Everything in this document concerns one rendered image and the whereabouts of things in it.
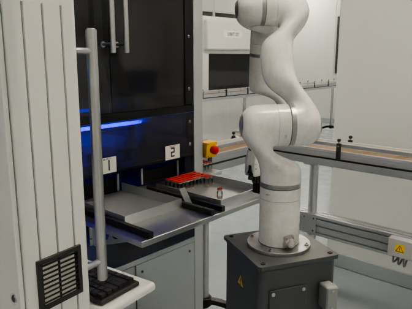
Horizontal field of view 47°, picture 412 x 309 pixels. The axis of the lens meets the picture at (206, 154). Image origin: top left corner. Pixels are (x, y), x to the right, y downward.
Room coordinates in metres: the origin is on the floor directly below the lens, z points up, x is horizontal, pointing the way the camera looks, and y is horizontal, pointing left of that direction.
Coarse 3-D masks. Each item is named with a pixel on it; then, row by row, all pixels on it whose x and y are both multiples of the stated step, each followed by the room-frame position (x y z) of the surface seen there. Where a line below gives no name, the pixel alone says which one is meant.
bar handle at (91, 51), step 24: (96, 48) 1.08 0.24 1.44; (96, 72) 1.08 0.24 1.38; (96, 96) 1.08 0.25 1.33; (96, 120) 1.08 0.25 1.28; (96, 144) 1.08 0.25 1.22; (96, 168) 1.08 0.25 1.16; (96, 192) 1.08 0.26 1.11; (96, 216) 1.08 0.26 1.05; (96, 240) 1.08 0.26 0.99; (96, 264) 1.06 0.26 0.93
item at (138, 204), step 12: (120, 192) 1.85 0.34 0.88; (132, 192) 1.83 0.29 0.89; (144, 192) 1.78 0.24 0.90; (156, 192) 1.74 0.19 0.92; (108, 204) 1.69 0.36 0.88; (120, 204) 1.69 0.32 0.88; (132, 204) 1.69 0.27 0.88; (144, 204) 1.69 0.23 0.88; (156, 204) 1.69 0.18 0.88; (168, 204) 1.60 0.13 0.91; (180, 204) 1.65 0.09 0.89; (120, 216) 1.47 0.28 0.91; (132, 216) 1.48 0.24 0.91; (144, 216) 1.52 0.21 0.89
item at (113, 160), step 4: (112, 156) 1.75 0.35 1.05; (104, 160) 1.72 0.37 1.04; (112, 160) 1.75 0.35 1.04; (104, 164) 1.72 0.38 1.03; (108, 164) 1.73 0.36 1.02; (112, 164) 1.75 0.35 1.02; (104, 168) 1.72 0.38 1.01; (108, 168) 1.73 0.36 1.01; (112, 168) 1.74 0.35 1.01; (104, 172) 1.72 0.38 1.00; (108, 172) 1.73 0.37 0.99
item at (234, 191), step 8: (216, 176) 1.98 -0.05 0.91; (160, 184) 1.85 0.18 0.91; (216, 184) 1.97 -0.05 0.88; (224, 184) 1.95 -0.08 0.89; (232, 184) 1.92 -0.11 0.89; (240, 184) 1.90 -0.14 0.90; (248, 184) 1.87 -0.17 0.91; (176, 192) 1.78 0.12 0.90; (192, 192) 1.85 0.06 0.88; (200, 192) 1.85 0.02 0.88; (208, 192) 1.85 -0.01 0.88; (216, 192) 1.85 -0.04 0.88; (224, 192) 1.85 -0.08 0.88; (232, 192) 1.85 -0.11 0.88; (240, 192) 1.85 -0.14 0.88; (248, 192) 1.76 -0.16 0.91; (208, 200) 1.67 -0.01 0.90; (216, 200) 1.65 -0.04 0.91; (224, 200) 1.65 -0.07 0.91; (232, 200) 1.68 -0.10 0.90; (240, 200) 1.72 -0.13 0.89
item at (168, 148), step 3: (177, 144) 2.00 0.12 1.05; (165, 147) 1.95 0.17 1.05; (168, 147) 1.96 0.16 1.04; (171, 147) 1.98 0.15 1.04; (177, 147) 2.00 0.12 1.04; (168, 150) 1.96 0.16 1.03; (171, 150) 1.98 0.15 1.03; (177, 150) 2.00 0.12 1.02; (168, 153) 1.96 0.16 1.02; (174, 153) 1.99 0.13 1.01; (177, 153) 2.00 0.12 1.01; (168, 156) 1.96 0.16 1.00; (174, 156) 1.99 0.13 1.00; (177, 156) 2.00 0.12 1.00; (168, 159) 1.96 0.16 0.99
